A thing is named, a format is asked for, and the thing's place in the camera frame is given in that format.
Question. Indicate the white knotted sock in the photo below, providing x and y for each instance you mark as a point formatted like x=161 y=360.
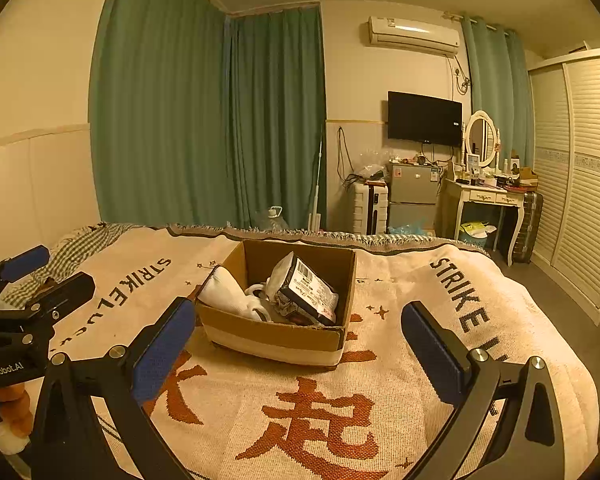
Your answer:
x=257 y=305

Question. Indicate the small photo frame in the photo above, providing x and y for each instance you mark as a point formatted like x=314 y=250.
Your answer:
x=473 y=161

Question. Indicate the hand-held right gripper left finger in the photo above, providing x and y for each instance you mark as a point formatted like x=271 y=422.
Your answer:
x=162 y=350

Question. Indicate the person's left hand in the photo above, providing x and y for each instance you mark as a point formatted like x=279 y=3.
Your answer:
x=15 y=407

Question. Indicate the blue plastic bag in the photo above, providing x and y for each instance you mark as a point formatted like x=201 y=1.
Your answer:
x=410 y=228

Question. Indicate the small cardboard box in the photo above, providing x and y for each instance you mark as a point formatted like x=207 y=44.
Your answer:
x=525 y=174

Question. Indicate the white black suitcase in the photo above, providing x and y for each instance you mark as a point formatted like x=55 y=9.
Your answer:
x=370 y=207

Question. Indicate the grey small fridge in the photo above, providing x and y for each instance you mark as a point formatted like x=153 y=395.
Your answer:
x=412 y=195

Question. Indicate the black wall television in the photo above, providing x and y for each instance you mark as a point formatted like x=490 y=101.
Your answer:
x=425 y=117

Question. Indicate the checkered bed sheet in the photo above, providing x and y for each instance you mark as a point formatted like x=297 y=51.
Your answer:
x=90 y=245

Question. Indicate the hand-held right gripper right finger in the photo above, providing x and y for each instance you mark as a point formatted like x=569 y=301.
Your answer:
x=432 y=355

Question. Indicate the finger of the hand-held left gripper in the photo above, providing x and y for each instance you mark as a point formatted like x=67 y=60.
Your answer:
x=65 y=292
x=25 y=261

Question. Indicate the white cloth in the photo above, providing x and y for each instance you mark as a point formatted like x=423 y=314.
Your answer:
x=225 y=290

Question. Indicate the white vanity table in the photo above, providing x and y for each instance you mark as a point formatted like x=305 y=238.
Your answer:
x=482 y=196

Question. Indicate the clear plastic water jug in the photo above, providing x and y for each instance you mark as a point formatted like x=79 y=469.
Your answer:
x=275 y=220

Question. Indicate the brown cardboard box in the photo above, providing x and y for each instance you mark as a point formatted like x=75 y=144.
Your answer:
x=270 y=340

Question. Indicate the oval vanity mirror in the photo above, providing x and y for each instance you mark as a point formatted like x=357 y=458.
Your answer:
x=480 y=137

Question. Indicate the wide green curtain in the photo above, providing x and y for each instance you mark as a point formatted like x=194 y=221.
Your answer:
x=160 y=110

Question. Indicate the white air conditioner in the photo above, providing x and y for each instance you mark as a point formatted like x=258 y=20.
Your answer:
x=414 y=35

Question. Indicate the narrow green curtain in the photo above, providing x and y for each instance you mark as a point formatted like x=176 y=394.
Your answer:
x=497 y=90

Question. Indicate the dark tissue packet white label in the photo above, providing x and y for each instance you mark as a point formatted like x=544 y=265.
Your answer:
x=305 y=290

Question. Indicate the dark suitcase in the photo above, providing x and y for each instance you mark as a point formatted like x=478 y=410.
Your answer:
x=527 y=225

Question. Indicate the printed beige blanket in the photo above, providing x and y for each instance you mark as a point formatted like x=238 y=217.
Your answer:
x=405 y=400

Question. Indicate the yellow green bag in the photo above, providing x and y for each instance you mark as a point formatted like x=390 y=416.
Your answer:
x=475 y=232

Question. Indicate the white louvred wardrobe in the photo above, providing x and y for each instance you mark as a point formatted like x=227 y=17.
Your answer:
x=585 y=185

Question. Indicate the clear plastic bag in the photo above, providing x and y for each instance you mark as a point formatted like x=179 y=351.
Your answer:
x=371 y=166

